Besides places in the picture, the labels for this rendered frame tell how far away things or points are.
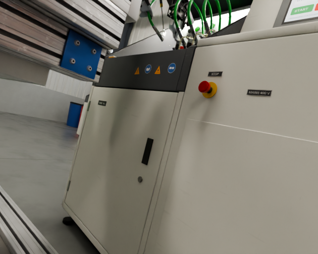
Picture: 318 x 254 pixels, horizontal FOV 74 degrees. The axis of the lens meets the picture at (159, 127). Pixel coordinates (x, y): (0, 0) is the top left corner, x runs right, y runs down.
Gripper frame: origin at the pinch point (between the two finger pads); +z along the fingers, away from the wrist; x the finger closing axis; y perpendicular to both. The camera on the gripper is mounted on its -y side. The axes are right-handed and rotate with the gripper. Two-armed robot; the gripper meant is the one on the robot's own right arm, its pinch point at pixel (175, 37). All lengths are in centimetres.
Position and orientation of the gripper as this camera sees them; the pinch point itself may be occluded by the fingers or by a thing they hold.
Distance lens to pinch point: 124.1
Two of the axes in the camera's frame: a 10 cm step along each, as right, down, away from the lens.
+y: -6.9, -1.8, -7.0
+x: 6.8, 1.7, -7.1
